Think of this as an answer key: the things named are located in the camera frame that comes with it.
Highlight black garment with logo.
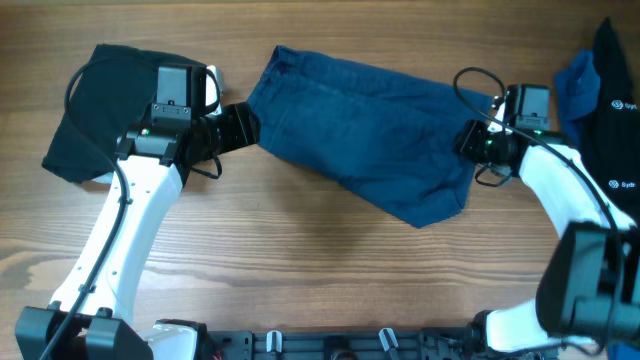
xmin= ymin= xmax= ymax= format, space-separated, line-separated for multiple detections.
xmin=581 ymin=18 xmax=639 ymax=220

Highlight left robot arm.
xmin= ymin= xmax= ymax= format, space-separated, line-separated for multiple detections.
xmin=15 ymin=64 xmax=260 ymax=359

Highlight blue denim shorts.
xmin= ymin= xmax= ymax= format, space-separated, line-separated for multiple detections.
xmin=248 ymin=45 xmax=475 ymax=228

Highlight left black cable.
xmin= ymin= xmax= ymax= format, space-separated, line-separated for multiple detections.
xmin=37 ymin=57 xmax=161 ymax=360

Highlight blue garment in pile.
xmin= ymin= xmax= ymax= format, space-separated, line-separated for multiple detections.
xmin=554 ymin=50 xmax=601 ymax=147

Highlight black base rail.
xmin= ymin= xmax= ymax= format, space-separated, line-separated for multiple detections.
xmin=208 ymin=327 xmax=558 ymax=360

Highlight black folded garment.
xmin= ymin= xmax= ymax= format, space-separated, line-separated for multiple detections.
xmin=42 ymin=44 xmax=198 ymax=183

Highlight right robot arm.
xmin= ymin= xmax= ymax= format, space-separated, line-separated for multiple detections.
xmin=454 ymin=86 xmax=639 ymax=358

